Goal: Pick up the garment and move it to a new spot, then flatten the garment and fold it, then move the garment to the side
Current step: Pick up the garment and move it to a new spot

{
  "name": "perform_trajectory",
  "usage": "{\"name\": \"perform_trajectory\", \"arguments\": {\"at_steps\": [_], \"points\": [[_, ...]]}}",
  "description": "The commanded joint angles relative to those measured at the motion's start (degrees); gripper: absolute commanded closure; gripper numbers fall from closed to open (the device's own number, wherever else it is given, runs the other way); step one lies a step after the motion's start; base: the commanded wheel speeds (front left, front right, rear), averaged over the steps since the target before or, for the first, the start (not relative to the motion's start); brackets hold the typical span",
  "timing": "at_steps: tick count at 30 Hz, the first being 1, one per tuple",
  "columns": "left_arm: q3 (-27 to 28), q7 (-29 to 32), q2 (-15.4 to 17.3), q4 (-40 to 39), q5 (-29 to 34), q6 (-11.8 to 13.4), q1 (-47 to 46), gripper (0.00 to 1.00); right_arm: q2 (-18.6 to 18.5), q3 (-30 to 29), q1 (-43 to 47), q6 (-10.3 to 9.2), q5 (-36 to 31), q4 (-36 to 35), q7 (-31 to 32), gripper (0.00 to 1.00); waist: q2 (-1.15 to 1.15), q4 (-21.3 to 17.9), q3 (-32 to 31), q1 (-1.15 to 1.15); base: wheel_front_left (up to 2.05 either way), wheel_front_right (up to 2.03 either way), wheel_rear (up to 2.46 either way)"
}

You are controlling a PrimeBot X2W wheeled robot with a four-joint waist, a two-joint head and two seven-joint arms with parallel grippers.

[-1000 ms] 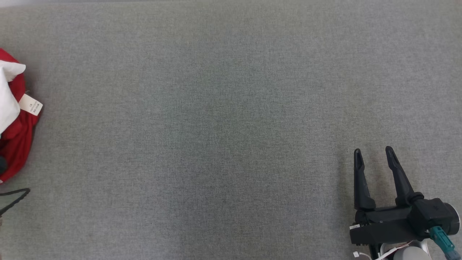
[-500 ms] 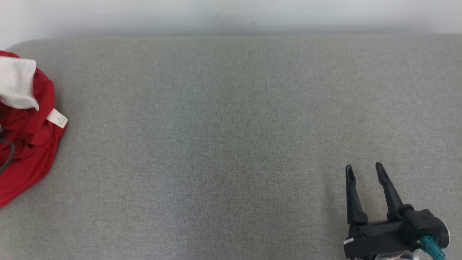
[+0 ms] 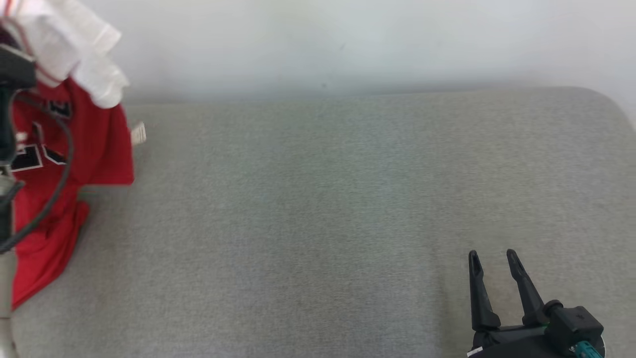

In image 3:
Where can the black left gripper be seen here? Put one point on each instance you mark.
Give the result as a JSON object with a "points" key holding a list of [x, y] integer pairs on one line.
{"points": [[12, 69]]}

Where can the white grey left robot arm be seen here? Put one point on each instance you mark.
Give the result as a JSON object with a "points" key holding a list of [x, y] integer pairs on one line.
{"points": [[5, 298]]}

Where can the grey fabric sofa cushion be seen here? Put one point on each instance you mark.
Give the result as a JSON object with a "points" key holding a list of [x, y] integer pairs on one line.
{"points": [[323, 223]]}

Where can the red jersey with black number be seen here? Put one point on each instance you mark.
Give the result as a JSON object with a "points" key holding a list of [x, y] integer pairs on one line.
{"points": [[99, 149]]}

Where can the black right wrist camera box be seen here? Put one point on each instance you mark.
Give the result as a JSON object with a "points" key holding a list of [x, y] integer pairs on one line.
{"points": [[576, 320]]}

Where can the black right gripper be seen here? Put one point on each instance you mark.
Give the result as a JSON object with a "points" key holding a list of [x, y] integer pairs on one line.
{"points": [[516, 343]]}

